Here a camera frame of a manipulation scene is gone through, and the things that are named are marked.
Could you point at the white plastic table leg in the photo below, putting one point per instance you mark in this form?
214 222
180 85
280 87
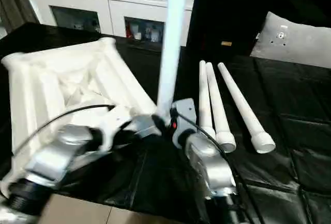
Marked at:
216 105
204 105
169 53
243 105

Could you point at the white plastic table top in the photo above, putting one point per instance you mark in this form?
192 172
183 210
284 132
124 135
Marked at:
51 79

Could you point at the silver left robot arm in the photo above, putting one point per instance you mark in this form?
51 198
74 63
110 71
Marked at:
51 156

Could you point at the gold sofa label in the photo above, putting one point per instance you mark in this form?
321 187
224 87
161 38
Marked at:
226 43

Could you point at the black work mat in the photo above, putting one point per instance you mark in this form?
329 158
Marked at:
284 105

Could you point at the black sofa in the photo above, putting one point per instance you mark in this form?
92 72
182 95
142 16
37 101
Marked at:
227 6

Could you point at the white glass-door cabinet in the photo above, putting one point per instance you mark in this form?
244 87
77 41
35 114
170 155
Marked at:
77 1

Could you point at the grey printed cushion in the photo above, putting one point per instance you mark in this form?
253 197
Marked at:
292 43

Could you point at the brown curtain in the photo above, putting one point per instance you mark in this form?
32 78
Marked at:
15 1

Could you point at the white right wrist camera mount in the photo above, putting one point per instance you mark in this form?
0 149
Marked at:
184 110

